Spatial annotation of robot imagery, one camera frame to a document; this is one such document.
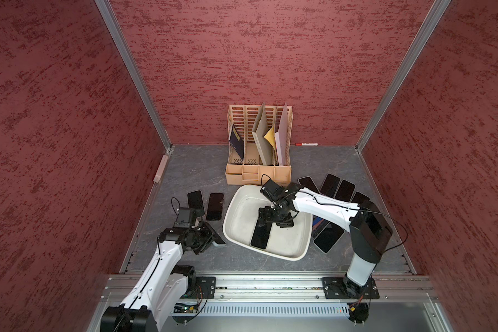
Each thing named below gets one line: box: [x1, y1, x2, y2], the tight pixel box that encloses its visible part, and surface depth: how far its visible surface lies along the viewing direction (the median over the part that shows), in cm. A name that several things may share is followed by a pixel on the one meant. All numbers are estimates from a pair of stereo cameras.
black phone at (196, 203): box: [186, 190, 205, 217], surface depth 100 cm
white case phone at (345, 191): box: [334, 179, 357, 203], surface depth 105 cm
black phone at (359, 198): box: [349, 190, 371, 205], surface depth 102 cm
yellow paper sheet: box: [263, 125, 276, 150], surface depth 91 cm
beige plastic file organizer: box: [224, 102, 294, 186], surface depth 103 cm
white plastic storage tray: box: [222, 184, 313, 262], surface depth 89 cm
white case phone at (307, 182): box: [297, 175, 321, 195], surface depth 106 cm
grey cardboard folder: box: [251, 102, 275, 166], surface depth 92 cm
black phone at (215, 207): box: [206, 192, 225, 221], surface depth 99 cm
